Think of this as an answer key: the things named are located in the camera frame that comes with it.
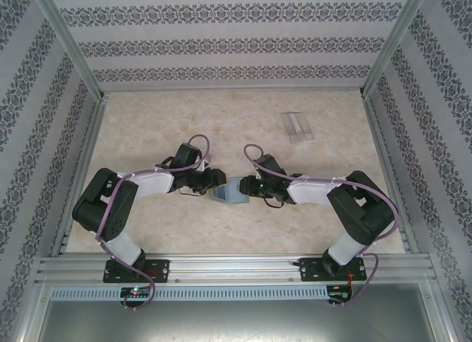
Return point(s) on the left aluminium frame post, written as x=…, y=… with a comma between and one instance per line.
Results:
x=73, y=43

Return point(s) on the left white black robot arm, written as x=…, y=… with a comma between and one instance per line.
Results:
x=151, y=183

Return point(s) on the left small controller board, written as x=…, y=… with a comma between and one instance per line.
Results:
x=136, y=292

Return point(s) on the right aluminium frame post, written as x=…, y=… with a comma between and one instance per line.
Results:
x=397, y=43

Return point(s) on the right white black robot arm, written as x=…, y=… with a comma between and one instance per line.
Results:
x=309, y=191

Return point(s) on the pale green card holder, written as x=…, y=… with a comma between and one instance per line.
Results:
x=236, y=195

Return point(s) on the aluminium front mounting rail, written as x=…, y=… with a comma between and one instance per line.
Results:
x=236, y=270

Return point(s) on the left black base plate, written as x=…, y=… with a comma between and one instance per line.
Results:
x=158, y=270

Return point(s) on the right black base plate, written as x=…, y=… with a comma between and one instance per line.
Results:
x=311, y=270

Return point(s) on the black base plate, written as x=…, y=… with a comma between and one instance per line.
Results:
x=311, y=270
x=158, y=270

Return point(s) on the aluminium side rail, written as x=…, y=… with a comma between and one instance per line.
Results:
x=79, y=172
x=380, y=135

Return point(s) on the left aluminium side rail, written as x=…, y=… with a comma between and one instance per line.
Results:
x=79, y=172

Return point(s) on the right aluminium side rail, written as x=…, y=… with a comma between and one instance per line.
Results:
x=380, y=135

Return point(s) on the small controller board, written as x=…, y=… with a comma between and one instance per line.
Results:
x=136, y=292
x=338, y=292

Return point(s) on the right small controller board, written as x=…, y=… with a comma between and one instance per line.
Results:
x=338, y=292

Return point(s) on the aluminium frame post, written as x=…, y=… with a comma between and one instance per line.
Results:
x=73, y=43
x=397, y=43

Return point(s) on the clear plastic card box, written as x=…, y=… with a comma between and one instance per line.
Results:
x=300, y=130

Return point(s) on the grey metal panel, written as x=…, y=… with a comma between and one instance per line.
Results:
x=236, y=323

